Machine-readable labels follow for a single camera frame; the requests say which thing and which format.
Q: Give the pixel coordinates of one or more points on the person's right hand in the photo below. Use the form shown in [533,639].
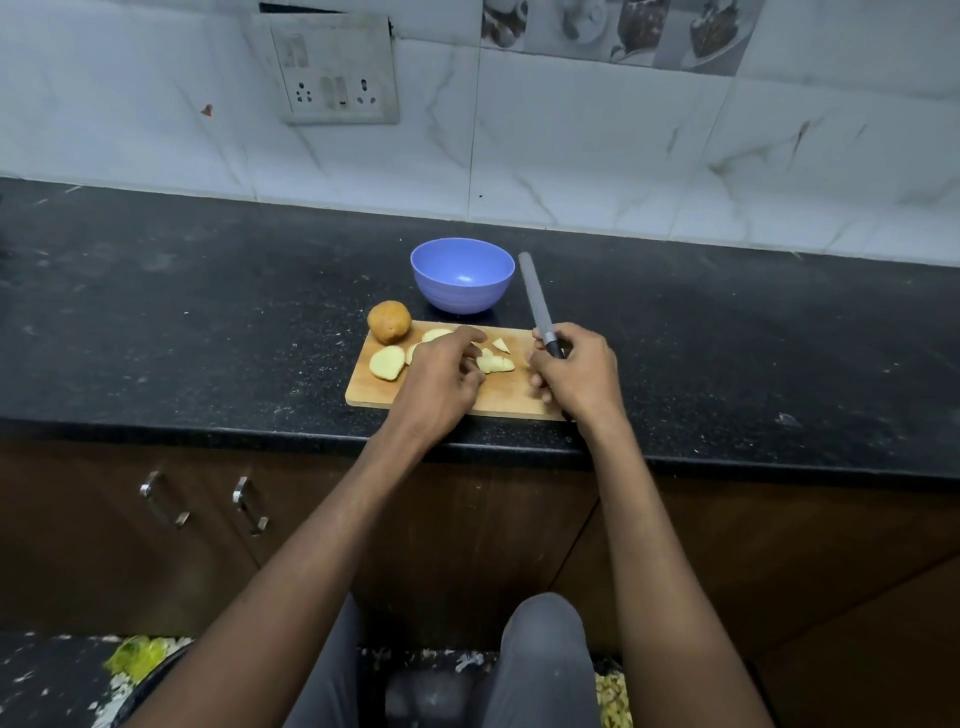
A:
[585,379]

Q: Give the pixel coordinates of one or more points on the person's left hand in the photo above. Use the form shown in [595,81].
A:
[435,386]

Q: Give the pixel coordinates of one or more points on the person's left thumb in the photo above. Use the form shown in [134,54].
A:
[474,375]

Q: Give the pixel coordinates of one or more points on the person's right thumb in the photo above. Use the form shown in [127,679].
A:
[540,382]

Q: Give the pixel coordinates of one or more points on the grey kitchen knife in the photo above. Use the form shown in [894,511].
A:
[537,296]

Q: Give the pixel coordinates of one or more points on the person's right forearm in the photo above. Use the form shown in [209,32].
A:
[660,570]

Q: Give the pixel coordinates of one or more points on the person's left forearm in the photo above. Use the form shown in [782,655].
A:
[300,577]

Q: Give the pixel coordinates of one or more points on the chopped potato chunk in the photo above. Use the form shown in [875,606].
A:
[496,364]

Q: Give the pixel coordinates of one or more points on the wooden cutting board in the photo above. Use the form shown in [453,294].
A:
[510,394]

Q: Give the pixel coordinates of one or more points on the small triangular potato piece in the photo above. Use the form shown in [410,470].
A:
[501,345]

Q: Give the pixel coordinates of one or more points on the long potato slice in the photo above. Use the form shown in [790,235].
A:
[435,334]

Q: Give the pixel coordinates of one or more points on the narrow potato sliver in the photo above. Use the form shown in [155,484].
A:
[411,353]

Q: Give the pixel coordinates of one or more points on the large round potato slice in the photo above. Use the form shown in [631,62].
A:
[387,363]

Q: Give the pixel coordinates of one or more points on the brown-skinned potato half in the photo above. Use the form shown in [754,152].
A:
[389,322]

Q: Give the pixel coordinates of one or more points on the blue plastic bowl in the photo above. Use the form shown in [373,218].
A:
[462,274]

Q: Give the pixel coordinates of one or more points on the brown cabinet door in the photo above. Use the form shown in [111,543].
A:
[787,570]
[465,525]
[97,540]

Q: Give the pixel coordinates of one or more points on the person's right leg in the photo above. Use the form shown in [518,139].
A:
[541,664]

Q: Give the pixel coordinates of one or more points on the person's leg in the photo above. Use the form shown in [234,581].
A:
[541,664]
[330,675]

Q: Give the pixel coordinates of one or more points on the yellow patterned scrap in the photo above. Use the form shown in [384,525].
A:
[613,701]

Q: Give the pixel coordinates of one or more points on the person's left leg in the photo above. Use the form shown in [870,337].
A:
[330,675]

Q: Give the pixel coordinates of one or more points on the yellow-green scrap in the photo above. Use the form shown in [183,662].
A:
[136,656]

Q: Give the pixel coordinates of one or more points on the white wall socket panel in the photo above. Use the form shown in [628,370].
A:
[334,69]

